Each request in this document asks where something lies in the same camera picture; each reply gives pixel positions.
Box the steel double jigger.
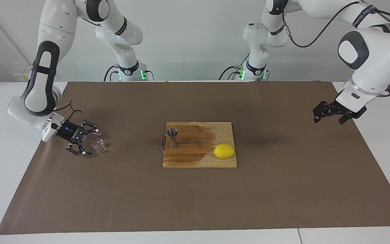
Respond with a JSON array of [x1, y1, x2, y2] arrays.
[[167, 127, 179, 150]]

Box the yellow lemon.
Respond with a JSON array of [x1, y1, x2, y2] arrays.
[[214, 144, 235, 159]]

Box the white wall socket box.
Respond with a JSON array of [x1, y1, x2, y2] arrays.
[[14, 68, 33, 82]]

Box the small clear glass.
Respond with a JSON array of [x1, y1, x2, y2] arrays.
[[92, 138, 107, 153]]

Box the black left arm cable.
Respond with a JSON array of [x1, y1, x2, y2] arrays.
[[282, 0, 390, 48]]

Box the wooden cutting board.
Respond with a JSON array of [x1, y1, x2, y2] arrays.
[[160, 122, 238, 168]]

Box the brown paper table mat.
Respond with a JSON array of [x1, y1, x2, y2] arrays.
[[0, 81, 390, 235]]

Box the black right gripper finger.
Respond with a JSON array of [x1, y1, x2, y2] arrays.
[[80, 120, 103, 138], [65, 141, 93, 156]]

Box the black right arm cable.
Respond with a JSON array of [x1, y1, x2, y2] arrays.
[[53, 100, 84, 122]]

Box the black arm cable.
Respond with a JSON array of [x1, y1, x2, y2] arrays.
[[53, 100, 84, 122], [282, 0, 390, 48]]

